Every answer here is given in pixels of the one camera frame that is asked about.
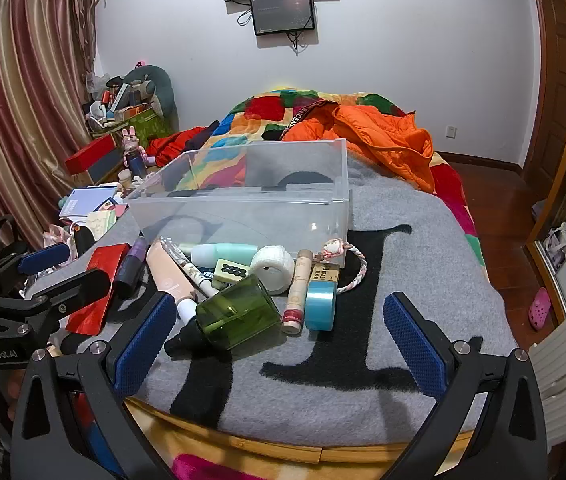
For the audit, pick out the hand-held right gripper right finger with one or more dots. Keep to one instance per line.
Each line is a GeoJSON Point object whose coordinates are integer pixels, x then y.
{"type": "Point", "coordinates": [415, 345]}

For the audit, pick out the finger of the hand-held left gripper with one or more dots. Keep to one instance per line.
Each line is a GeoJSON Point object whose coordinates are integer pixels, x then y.
{"type": "Point", "coordinates": [78, 287]}
{"type": "Point", "coordinates": [45, 257]}

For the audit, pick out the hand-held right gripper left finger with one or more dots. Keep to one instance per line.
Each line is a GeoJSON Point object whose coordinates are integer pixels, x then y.
{"type": "Point", "coordinates": [145, 340]}

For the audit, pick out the purple bottle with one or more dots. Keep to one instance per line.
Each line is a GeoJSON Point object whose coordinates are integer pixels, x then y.
{"type": "Point", "coordinates": [130, 270]}

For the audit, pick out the peach cosmetic tube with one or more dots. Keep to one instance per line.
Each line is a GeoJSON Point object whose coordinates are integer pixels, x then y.
{"type": "Point", "coordinates": [168, 275]}

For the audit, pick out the white patterned pen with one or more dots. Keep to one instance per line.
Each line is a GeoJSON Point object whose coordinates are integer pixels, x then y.
{"type": "Point", "coordinates": [188, 267]}

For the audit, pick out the green bottle with black cap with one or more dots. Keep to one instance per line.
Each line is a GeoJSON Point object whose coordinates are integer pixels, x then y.
{"type": "Point", "coordinates": [238, 312]}

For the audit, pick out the light blue tape roll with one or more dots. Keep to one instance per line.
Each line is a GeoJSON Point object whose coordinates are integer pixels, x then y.
{"type": "Point", "coordinates": [319, 305]}

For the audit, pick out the small wooden tag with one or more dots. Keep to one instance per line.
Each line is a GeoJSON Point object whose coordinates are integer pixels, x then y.
{"type": "Point", "coordinates": [325, 272]}

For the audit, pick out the white tape roll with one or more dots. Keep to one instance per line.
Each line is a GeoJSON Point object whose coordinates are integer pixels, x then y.
{"type": "Point", "coordinates": [273, 262]}

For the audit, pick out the clear plastic storage bin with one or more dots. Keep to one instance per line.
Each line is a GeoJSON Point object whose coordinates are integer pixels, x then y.
{"type": "Point", "coordinates": [243, 220]}

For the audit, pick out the pink floral pouch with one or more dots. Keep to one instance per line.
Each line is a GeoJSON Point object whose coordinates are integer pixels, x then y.
{"type": "Point", "coordinates": [58, 242]}

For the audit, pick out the black pouch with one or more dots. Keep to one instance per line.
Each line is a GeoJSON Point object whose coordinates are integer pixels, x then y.
{"type": "Point", "coordinates": [83, 240]}

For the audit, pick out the cream notepad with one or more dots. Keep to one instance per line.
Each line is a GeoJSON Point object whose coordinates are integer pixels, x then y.
{"type": "Point", "coordinates": [100, 222]}

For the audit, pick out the blue white notebook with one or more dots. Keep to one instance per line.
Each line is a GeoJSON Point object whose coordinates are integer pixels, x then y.
{"type": "Point", "coordinates": [88, 200]}

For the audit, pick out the grey blanket with black letters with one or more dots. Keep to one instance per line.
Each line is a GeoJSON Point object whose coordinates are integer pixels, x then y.
{"type": "Point", "coordinates": [463, 270]}

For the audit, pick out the pale green tube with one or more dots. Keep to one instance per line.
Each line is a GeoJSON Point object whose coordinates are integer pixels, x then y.
{"type": "Point", "coordinates": [185, 248]}

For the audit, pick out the white mahjong tile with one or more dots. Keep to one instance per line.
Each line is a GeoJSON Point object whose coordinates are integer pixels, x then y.
{"type": "Point", "coordinates": [228, 270]}

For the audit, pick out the long red box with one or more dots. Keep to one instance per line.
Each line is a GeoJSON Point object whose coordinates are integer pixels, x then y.
{"type": "Point", "coordinates": [90, 152]}

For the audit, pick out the mint green bottle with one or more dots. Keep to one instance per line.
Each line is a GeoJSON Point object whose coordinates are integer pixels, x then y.
{"type": "Point", "coordinates": [228, 253]}

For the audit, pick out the pink clog shoe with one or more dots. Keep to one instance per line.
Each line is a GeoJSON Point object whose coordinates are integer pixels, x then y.
{"type": "Point", "coordinates": [540, 305]}

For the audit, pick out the tan tube with red label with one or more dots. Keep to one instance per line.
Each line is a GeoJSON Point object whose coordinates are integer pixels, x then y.
{"type": "Point", "coordinates": [295, 290]}

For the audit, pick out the pink rabbit bottle toy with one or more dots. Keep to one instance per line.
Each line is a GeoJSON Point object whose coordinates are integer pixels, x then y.
{"type": "Point", "coordinates": [135, 152]}

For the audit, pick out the white cup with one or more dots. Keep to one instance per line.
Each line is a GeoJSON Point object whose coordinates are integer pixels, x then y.
{"type": "Point", "coordinates": [96, 110]}

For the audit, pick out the green gift box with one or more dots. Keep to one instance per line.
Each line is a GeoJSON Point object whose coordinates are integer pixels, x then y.
{"type": "Point", "coordinates": [148, 125]}

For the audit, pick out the red jacket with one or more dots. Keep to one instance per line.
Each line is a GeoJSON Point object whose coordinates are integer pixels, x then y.
{"type": "Point", "coordinates": [178, 145]}

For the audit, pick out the striped red gold curtain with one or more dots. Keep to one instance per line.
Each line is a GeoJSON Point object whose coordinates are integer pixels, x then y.
{"type": "Point", "coordinates": [13, 85]}

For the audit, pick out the white handbag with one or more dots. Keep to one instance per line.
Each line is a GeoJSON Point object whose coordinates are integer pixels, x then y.
{"type": "Point", "coordinates": [563, 240]}

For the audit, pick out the grey neck pillow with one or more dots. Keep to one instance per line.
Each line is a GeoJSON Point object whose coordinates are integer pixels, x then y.
{"type": "Point", "coordinates": [163, 85]}

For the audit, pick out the orange puffer jacket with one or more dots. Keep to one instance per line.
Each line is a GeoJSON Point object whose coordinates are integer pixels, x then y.
{"type": "Point", "coordinates": [378, 135]}

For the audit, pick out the colourful patchwork quilt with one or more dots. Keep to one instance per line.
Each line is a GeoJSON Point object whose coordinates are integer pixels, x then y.
{"type": "Point", "coordinates": [263, 110]}

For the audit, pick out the white wall socket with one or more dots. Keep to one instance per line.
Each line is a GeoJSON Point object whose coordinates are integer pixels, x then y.
{"type": "Point", "coordinates": [451, 132]}

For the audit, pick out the small black wall monitor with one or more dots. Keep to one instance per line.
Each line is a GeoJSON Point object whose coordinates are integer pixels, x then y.
{"type": "Point", "coordinates": [283, 10]}

